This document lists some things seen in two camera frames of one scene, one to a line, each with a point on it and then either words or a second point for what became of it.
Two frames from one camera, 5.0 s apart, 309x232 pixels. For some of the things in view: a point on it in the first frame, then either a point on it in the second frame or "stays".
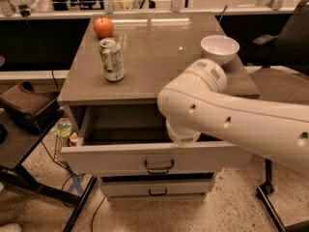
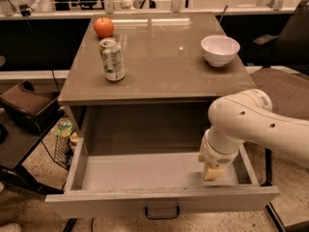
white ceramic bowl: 221,48 stays
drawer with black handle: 135,140 → 160,185
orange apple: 103,27 stays
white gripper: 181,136 → 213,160
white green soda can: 110,51 stays
